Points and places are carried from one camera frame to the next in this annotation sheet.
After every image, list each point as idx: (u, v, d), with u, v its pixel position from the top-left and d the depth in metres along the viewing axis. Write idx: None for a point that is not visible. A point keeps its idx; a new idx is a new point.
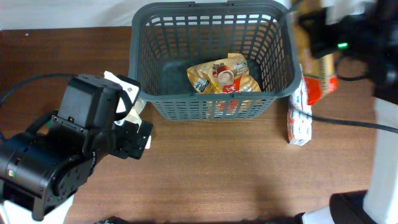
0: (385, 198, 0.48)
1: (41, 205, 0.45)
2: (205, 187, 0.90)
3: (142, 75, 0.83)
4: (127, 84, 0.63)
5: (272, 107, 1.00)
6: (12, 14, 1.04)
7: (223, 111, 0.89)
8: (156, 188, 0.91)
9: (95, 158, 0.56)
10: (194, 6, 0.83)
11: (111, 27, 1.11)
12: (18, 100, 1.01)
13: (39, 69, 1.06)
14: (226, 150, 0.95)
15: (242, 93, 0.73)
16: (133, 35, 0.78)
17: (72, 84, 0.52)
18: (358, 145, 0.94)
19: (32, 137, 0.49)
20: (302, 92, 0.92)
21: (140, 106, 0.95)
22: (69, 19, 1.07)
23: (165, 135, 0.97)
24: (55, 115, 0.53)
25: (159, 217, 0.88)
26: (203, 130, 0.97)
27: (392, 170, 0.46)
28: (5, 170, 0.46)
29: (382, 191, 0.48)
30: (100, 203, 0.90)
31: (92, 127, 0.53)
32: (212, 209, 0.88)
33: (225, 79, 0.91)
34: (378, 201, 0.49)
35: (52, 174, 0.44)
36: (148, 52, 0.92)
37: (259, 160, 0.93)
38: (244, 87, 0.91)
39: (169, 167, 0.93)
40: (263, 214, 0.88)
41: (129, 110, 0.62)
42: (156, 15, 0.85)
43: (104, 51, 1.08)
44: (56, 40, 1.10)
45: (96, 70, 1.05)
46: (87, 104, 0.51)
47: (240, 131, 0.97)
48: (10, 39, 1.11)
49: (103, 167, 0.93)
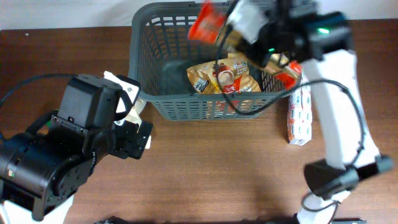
0: (333, 142, 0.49)
1: (41, 205, 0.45)
2: (205, 187, 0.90)
3: (142, 75, 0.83)
4: (127, 84, 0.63)
5: (272, 107, 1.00)
6: (12, 14, 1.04)
7: (223, 111, 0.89)
8: (156, 188, 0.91)
9: (95, 158, 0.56)
10: (194, 7, 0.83)
11: (111, 27, 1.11)
12: (18, 100, 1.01)
13: (39, 69, 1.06)
14: (226, 150, 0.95)
15: (242, 93, 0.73)
16: (133, 35, 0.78)
17: (72, 84, 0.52)
18: None
19: (32, 137, 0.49)
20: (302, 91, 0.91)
21: (140, 106, 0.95)
22: (68, 19, 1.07)
23: (165, 135, 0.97)
24: (55, 115, 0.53)
25: (159, 217, 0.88)
26: (203, 130, 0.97)
27: (326, 107, 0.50)
28: (5, 170, 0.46)
29: (329, 138, 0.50)
30: (100, 203, 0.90)
31: (92, 127, 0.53)
32: (212, 210, 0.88)
33: (225, 79, 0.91)
34: (331, 152, 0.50)
35: (52, 174, 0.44)
36: (148, 52, 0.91)
37: (259, 160, 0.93)
38: (244, 88, 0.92)
39: (169, 167, 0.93)
40: (263, 214, 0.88)
41: (129, 110, 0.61)
42: (156, 15, 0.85)
43: (104, 50, 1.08)
44: (56, 40, 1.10)
45: (96, 70, 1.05)
46: (87, 104, 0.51)
47: (240, 131, 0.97)
48: (10, 39, 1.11)
49: (103, 167, 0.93)
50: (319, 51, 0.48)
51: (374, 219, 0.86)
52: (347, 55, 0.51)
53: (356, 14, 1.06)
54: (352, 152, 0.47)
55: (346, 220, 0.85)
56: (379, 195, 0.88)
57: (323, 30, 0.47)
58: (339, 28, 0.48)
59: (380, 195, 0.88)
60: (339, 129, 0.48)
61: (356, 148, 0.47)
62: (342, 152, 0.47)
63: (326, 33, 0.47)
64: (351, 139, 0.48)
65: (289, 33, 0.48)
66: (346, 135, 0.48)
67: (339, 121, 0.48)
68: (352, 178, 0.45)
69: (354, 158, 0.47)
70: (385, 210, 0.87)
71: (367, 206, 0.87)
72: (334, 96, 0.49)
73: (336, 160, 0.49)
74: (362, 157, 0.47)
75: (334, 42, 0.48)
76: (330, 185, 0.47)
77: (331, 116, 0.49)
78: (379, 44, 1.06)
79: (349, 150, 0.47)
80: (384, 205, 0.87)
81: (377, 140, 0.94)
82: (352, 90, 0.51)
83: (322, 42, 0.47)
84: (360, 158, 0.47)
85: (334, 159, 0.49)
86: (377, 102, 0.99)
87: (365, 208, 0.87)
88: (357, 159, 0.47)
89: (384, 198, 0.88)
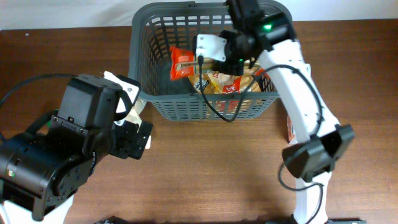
0: (297, 120, 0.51)
1: (41, 205, 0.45)
2: (204, 187, 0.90)
3: (142, 75, 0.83)
4: (127, 84, 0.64)
5: (272, 107, 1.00)
6: (12, 14, 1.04)
7: (223, 111, 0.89)
8: (156, 188, 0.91)
9: (95, 158, 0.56)
10: (194, 7, 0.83)
11: (111, 27, 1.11)
12: (17, 100, 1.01)
13: (39, 68, 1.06)
14: (226, 150, 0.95)
15: (242, 93, 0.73)
16: (133, 35, 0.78)
17: (72, 84, 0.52)
18: (358, 145, 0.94)
19: (32, 136, 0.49)
20: None
21: (140, 106, 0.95)
22: (69, 19, 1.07)
23: (165, 135, 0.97)
24: (55, 115, 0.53)
25: (160, 217, 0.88)
26: (203, 130, 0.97)
27: (284, 89, 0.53)
28: (5, 170, 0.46)
29: (294, 119, 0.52)
30: (100, 203, 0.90)
31: (92, 128, 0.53)
32: (212, 209, 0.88)
33: (225, 79, 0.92)
34: (298, 132, 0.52)
35: (52, 175, 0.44)
36: (148, 51, 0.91)
37: (259, 160, 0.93)
38: (245, 87, 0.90)
39: (169, 167, 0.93)
40: (263, 214, 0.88)
41: (129, 110, 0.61)
42: (156, 15, 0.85)
43: (104, 50, 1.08)
44: (56, 40, 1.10)
45: (96, 70, 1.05)
46: (87, 105, 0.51)
47: (240, 131, 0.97)
48: (10, 39, 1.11)
49: (103, 167, 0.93)
50: (266, 43, 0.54)
51: (375, 219, 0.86)
52: (293, 43, 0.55)
53: (356, 13, 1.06)
54: (313, 124, 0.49)
55: (346, 220, 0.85)
56: (379, 195, 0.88)
57: (267, 27, 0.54)
58: (282, 26, 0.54)
59: (380, 195, 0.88)
60: (298, 106, 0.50)
61: (316, 119, 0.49)
62: (305, 126, 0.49)
63: (270, 29, 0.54)
64: (311, 113, 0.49)
65: (244, 35, 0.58)
66: (305, 109, 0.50)
67: (296, 99, 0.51)
68: (319, 147, 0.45)
69: (316, 127, 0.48)
70: (385, 210, 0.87)
71: (367, 206, 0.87)
72: (288, 78, 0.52)
73: (303, 135, 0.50)
74: (325, 126, 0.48)
75: (279, 32, 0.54)
76: (298, 152, 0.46)
77: (289, 97, 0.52)
78: (379, 44, 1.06)
79: (310, 123, 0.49)
80: (384, 205, 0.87)
81: (377, 140, 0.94)
82: (305, 70, 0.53)
83: (270, 38, 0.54)
84: (322, 128, 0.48)
85: (302, 136, 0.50)
86: (377, 102, 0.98)
87: (365, 208, 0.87)
88: (321, 129, 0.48)
89: (385, 198, 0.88)
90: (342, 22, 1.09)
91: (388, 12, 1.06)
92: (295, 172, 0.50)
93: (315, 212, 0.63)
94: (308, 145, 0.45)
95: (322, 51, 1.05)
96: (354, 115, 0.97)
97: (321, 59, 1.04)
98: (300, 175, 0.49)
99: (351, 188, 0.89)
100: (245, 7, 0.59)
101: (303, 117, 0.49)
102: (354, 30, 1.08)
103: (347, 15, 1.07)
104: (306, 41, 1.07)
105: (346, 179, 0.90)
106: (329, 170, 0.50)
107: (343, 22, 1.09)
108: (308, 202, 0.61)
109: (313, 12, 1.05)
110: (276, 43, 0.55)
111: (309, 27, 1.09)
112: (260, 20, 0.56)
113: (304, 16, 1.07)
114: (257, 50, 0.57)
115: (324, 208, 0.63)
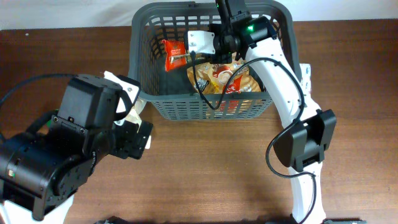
0: (280, 107, 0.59)
1: (41, 204, 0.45)
2: (205, 187, 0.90)
3: (142, 74, 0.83)
4: (127, 84, 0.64)
5: (271, 107, 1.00)
6: (12, 14, 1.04)
7: (222, 111, 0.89)
8: (156, 188, 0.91)
9: (95, 158, 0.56)
10: (194, 7, 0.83)
11: (111, 27, 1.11)
12: (18, 100, 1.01)
13: (38, 68, 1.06)
14: (226, 150, 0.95)
15: (242, 93, 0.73)
16: (133, 35, 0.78)
17: (72, 84, 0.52)
18: (358, 145, 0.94)
19: (32, 136, 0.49)
20: None
21: (140, 106, 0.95)
22: (68, 19, 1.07)
23: (165, 135, 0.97)
24: (55, 115, 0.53)
25: (159, 217, 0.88)
26: (203, 130, 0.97)
27: (268, 79, 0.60)
28: (5, 170, 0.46)
29: (278, 106, 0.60)
30: (100, 203, 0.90)
31: (92, 128, 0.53)
32: (212, 209, 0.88)
33: (225, 79, 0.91)
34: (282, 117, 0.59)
35: (52, 174, 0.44)
36: (148, 51, 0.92)
37: (259, 160, 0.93)
38: (244, 87, 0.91)
39: (169, 167, 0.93)
40: (263, 214, 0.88)
41: (129, 110, 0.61)
42: (156, 15, 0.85)
43: (104, 50, 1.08)
44: (56, 40, 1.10)
45: (96, 70, 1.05)
46: (87, 104, 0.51)
47: (240, 130, 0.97)
48: (10, 39, 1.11)
49: (103, 167, 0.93)
50: (250, 41, 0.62)
51: (375, 220, 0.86)
52: (273, 40, 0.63)
53: (355, 13, 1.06)
54: (296, 109, 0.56)
55: (346, 221, 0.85)
56: (379, 195, 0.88)
57: (250, 28, 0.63)
58: (264, 28, 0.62)
59: (380, 195, 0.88)
60: (282, 94, 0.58)
61: (298, 106, 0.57)
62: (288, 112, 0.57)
63: (253, 30, 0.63)
64: (293, 100, 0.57)
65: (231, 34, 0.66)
66: (288, 97, 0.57)
67: (280, 88, 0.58)
68: (302, 130, 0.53)
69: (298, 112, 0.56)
70: (385, 210, 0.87)
71: (367, 206, 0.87)
72: (272, 70, 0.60)
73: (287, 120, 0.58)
74: (305, 111, 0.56)
75: (261, 33, 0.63)
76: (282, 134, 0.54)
77: (273, 87, 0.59)
78: (379, 44, 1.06)
79: (293, 109, 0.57)
80: (384, 205, 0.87)
81: (377, 140, 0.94)
82: (285, 62, 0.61)
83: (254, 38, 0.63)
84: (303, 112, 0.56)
85: (285, 121, 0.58)
86: (376, 101, 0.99)
87: (365, 208, 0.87)
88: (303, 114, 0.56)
89: (384, 198, 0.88)
90: (341, 22, 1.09)
91: (388, 12, 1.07)
92: (286, 158, 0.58)
93: (311, 206, 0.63)
94: (292, 129, 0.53)
95: (321, 51, 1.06)
96: (354, 115, 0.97)
97: (321, 59, 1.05)
98: (290, 159, 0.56)
99: (351, 188, 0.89)
100: (236, 6, 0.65)
101: (286, 104, 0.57)
102: (353, 30, 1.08)
103: (347, 15, 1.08)
104: (305, 41, 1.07)
105: (346, 179, 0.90)
106: (319, 156, 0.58)
107: (342, 22, 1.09)
108: (302, 196, 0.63)
109: (312, 12, 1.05)
110: (259, 42, 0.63)
111: (308, 28, 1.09)
112: (245, 22, 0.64)
113: (303, 16, 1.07)
114: (242, 48, 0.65)
115: (318, 199, 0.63)
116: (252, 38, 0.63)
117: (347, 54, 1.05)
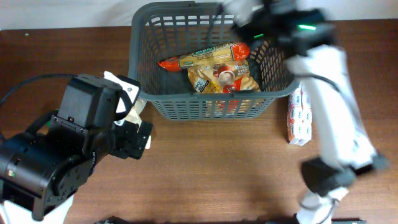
0: (328, 140, 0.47)
1: (41, 205, 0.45)
2: (204, 187, 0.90)
3: (142, 74, 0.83)
4: (127, 84, 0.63)
5: (271, 107, 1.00)
6: (12, 14, 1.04)
7: (222, 111, 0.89)
8: (156, 188, 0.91)
9: (95, 158, 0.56)
10: (193, 6, 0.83)
11: (111, 27, 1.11)
12: (18, 100, 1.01)
13: (39, 68, 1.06)
14: (226, 150, 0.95)
15: (242, 93, 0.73)
16: (133, 35, 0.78)
17: (72, 84, 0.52)
18: None
19: (32, 136, 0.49)
20: (302, 92, 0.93)
21: (140, 105, 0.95)
22: (68, 19, 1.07)
23: (165, 135, 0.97)
24: (55, 115, 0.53)
25: (159, 217, 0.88)
26: (203, 130, 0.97)
27: (322, 107, 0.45)
28: (5, 170, 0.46)
29: (323, 135, 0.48)
30: (101, 203, 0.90)
31: (92, 128, 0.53)
32: (212, 209, 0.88)
33: (226, 79, 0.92)
34: (327, 150, 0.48)
35: (52, 174, 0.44)
36: (148, 51, 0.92)
37: (259, 160, 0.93)
38: (245, 88, 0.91)
39: (169, 167, 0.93)
40: (263, 214, 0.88)
41: (129, 110, 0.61)
42: (155, 15, 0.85)
43: (104, 50, 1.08)
44: (56, 40, 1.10)
45: (96, 70, 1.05)
46: (87, 105, 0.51)
47: (240, 131, 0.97)
48: (10, 40, 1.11)
49: (103, 167, 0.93)
50: (302, 46, 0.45)
51: (375, 220, 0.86)
52: (329, 50, 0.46)
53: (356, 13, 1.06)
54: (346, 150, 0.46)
55: (346, 221, 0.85)
56: (379, 195, 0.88)
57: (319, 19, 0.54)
58: (321, 25, 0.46)
59: (380, 195, 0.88)
60: (333, 128, 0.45)
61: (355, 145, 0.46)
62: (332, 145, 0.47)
63: (306, 27, 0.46)
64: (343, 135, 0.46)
65: (270, 22, 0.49)
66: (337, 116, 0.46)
67: (333, 120, 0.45)
68: (349, 172, 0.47)
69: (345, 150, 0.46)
70: (385, 210, 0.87)
71: (367, 206, 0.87)
72: (326, 93, 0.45)
73: (333, 159, 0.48)
74: (360, 154, 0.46)
75: (317, 37, 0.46)
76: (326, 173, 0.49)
77: (324, 114, 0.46)
78: (379, 44, 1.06)
79: (344, 150, 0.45)
80: (384, 205, 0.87)
81: (377, 140, 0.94)
82: (342, 83, 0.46)
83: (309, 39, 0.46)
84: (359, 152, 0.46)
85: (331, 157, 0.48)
86: (377, 101, 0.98)
87: (364, 208, 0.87)
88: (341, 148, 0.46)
89: (385, 198, 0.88)
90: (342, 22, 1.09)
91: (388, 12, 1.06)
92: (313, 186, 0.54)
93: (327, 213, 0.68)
94: (339, 170, 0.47)
95: None
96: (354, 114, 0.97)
97: None
98: (318, 189, 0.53)
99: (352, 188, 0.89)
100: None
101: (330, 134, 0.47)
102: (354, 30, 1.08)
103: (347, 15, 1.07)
104: None
105: None
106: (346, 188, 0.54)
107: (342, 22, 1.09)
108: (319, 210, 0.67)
109: None
110: (312, 48, 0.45)
111: None
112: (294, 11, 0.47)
113: None
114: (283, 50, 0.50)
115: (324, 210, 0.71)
116: (302, 40, 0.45)
117: (347, 54, 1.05)
